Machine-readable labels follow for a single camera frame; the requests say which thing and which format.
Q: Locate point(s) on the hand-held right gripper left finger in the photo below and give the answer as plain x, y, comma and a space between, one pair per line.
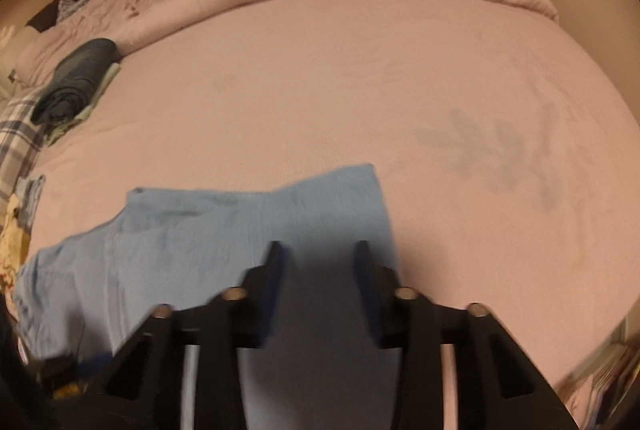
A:
267, 305

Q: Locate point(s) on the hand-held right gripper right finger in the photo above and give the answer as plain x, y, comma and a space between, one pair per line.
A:
371, 305

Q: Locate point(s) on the light blue denim pants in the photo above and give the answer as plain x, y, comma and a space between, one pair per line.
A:
200, 235

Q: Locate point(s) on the folded dark denim pants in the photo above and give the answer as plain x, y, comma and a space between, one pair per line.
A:
75, 75

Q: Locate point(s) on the pink bed sheet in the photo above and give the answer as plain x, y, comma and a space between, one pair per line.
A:
375, 100

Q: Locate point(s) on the cream printed garment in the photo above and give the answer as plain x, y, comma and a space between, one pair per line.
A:
12, 240

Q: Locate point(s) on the folded pale green garment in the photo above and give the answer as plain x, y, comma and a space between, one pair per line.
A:
102, 85

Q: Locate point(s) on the plaid pillow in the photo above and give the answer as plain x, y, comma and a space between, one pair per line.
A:
20, 135

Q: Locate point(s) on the blue plaid shirt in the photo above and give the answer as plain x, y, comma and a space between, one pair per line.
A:
72, 8

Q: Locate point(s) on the dark clothing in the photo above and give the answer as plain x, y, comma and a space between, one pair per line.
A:
42, 20

